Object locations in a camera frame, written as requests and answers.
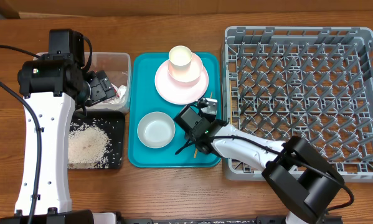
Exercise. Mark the white napkin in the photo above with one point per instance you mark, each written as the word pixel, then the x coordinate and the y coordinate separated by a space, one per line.
pixel 118 99

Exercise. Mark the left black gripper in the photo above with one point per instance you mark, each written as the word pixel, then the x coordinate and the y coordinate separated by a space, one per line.
pixel 101 86

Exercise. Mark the pink bowl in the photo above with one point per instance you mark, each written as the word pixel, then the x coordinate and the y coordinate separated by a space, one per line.
pixel 189 74

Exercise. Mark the clear plastic bin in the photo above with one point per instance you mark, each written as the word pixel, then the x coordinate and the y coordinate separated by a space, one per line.
pixel 111 68

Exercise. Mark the white rice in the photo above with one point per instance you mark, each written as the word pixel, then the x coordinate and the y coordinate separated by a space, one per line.
pixel 93 146

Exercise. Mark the grey dishwasher rack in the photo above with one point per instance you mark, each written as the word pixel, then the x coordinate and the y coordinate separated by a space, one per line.
pixel 312 82

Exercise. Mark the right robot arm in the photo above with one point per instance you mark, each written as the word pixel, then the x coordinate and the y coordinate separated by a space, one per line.
pixel 302 179

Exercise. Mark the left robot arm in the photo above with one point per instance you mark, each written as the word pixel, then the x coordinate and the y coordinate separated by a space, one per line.
pixel 44 196

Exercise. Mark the white round plate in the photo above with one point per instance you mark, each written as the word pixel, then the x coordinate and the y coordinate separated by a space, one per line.
pixel 175 93

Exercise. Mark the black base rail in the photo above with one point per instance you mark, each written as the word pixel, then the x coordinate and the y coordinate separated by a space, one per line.
pixel 111 217

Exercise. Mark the teal serving tray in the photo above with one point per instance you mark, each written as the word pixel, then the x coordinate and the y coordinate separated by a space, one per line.
pixel 146 99

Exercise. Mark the black plastic tray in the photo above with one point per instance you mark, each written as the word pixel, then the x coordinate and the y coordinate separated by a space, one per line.
pixel 114 118

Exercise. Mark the grey metal bowl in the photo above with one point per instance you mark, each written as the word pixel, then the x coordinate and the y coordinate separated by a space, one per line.
pixel 156 130

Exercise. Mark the white cup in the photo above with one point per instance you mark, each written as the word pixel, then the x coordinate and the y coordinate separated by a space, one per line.
pixel 180 58

